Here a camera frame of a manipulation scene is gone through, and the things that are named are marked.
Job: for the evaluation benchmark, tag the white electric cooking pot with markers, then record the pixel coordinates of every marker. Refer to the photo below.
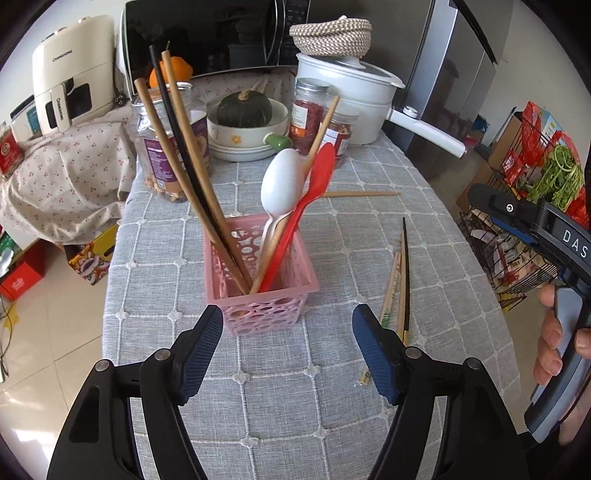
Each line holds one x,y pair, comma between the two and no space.
370,91

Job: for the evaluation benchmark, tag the white plastic spoon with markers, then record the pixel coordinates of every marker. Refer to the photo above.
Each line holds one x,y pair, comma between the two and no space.
282,187

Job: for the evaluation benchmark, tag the dark grey refrigerator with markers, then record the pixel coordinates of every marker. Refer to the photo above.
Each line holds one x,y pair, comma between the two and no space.
445,52

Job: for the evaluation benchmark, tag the goji berry jar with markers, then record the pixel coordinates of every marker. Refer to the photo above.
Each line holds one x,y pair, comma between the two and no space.
310,101

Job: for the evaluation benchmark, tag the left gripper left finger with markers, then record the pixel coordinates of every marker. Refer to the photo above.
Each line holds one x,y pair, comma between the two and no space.
97,439

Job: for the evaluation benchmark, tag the orange tangerine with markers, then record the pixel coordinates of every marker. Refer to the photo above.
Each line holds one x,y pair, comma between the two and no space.
182,71

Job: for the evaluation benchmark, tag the white bowl green handle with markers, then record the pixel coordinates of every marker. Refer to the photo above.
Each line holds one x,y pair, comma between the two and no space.
248,144

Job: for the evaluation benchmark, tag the black wire rack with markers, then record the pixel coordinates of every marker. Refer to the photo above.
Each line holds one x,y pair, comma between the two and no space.
513,167

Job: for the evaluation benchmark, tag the woven rope basket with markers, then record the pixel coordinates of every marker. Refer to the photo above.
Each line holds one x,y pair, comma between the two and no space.
343,37

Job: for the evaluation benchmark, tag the person's right hand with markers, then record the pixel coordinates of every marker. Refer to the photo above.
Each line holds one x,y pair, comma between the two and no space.
548,364

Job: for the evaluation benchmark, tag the purple label nut jar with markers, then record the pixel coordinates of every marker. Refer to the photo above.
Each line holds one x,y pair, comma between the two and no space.
157,173

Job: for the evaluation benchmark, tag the lone wooden chopstick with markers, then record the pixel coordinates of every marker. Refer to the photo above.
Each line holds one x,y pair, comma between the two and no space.
359,194

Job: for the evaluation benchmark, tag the black microwave oven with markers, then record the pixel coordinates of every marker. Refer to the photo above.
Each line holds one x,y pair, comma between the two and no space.
210,36

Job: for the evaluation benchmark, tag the light bamboo chopstick green print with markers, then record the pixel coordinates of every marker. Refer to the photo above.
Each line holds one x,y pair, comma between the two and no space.
386,310

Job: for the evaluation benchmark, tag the brown wooden chopstick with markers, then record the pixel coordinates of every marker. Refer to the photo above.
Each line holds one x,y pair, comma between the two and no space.
200,171
187,186

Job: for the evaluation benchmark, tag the yellow patterned cardboard box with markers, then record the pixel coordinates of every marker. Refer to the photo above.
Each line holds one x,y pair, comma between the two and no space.
92,260

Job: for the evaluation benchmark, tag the red plastic spoon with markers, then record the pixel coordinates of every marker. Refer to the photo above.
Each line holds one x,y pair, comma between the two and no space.
315,185

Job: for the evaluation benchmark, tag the floral white cloth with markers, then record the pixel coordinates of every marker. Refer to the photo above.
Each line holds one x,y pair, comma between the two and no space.
71,186

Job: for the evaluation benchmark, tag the green leafy vegetables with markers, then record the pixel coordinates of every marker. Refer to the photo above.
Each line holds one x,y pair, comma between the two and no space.
561,179

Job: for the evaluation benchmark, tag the red label dried fruit jar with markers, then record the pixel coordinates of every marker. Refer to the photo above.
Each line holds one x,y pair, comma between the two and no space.
340,130

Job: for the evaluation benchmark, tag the grey checked tablecloth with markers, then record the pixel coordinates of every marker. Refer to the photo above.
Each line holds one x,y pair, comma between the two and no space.
289,404

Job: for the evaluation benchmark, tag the red cardboard box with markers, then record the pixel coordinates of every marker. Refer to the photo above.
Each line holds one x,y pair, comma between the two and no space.
27,271

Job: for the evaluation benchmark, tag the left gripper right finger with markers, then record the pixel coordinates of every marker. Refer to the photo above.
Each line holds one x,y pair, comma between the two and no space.
479,440

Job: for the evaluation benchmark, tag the green kabocha squash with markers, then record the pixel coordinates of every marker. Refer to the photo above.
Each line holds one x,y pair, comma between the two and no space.
245,109

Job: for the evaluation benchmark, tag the cream air fryer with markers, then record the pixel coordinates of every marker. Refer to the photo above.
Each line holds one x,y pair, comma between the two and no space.
73,74

